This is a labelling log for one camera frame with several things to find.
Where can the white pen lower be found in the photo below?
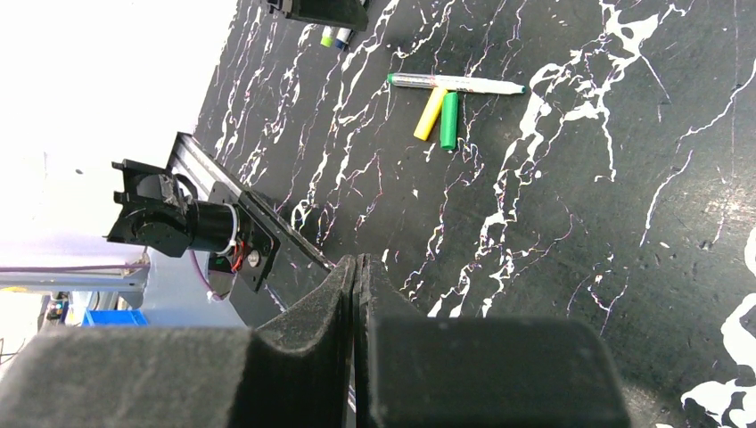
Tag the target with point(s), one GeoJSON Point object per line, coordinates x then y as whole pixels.
{"type": "Point", "coordinates": [456, 83]}

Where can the white pen green tip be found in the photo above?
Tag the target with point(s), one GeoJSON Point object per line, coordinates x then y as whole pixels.
{"type": "Point", "coordinates": [328, 36]}

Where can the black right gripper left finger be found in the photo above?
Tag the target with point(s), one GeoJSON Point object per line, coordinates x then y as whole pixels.
{"type": "Point", "coordinates": [291, 372]}

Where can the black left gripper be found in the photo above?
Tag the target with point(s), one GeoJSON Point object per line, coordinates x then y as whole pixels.
{"type": "Point", "coordinates": [350, 14]}

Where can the yellow pen cap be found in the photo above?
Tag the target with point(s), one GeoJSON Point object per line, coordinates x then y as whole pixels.
{"type": "Point", "coordinates": [430, 114]}

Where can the white pen blue cap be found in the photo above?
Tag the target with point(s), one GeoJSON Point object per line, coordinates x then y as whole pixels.
{"type": "Point", "coordinates": [342, 38]}

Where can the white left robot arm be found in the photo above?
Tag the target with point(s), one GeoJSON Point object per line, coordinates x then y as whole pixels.
{"type": "Point", "coordinates": [161, 210]}

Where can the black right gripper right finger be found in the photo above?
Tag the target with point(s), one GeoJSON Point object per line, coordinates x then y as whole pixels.
{"type": "Point", "coordinates": [515, 371]}

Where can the green pen cap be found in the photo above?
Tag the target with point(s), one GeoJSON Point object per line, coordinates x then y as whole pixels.
{"type": "Point", "coordinates": [448, 124]}

